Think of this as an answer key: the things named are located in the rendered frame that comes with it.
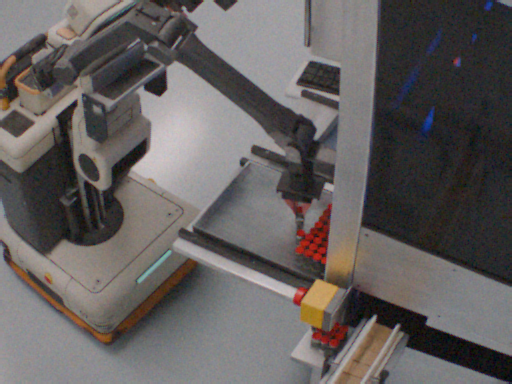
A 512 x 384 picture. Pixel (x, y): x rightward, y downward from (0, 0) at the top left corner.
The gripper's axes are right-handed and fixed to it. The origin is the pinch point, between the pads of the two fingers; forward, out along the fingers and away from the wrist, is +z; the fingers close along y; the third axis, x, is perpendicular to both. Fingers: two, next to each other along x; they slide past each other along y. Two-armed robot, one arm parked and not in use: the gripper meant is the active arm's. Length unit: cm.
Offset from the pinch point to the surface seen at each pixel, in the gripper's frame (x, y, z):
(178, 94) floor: 146, -93, 91
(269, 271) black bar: -18.0, -2.4, 2.1
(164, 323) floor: 19, -52, 92
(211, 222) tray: -5.6, -20.2, 3.7
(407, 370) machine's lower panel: -32, 36, 14
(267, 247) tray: -9.6, -5.3, 3.8
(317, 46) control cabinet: 82, -13, 7
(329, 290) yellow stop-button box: -30.5, 13.8, -10.9
